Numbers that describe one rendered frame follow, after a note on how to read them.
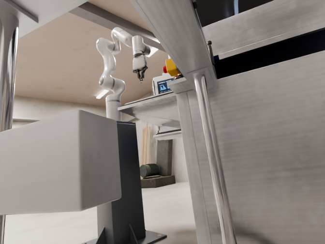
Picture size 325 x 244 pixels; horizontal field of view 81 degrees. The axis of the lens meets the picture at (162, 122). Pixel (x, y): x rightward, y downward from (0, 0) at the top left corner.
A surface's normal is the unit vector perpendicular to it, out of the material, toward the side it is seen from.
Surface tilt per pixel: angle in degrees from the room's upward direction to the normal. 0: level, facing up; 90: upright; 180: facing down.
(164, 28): 180
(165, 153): 90
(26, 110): 90
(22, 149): 90
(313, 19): 90
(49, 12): 180
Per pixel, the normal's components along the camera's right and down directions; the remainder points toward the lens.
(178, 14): 0.12, 0.96
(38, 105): 0.65, -0.26
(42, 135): -0.38, -0.18
